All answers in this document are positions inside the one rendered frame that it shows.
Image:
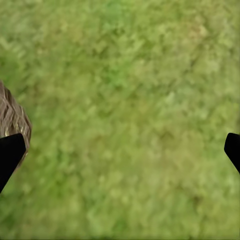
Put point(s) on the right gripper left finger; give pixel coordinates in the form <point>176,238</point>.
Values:
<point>12,149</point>

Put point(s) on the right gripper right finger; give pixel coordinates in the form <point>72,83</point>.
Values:
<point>232,149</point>

